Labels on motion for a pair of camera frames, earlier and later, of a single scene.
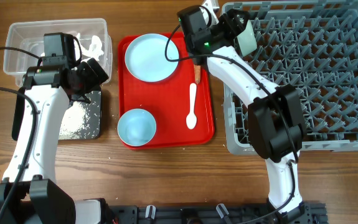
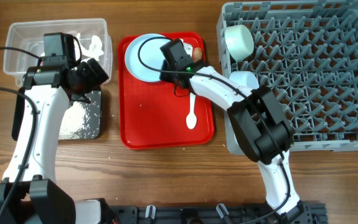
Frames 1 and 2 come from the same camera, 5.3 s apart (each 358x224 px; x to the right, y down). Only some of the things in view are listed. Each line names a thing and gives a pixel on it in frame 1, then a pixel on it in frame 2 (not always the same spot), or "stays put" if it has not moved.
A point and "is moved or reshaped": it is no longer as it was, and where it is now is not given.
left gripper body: [87, 79] stays put
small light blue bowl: [137, 127] is moved or reshaped
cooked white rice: [71, 124] stays put
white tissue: [95, 51] stays put
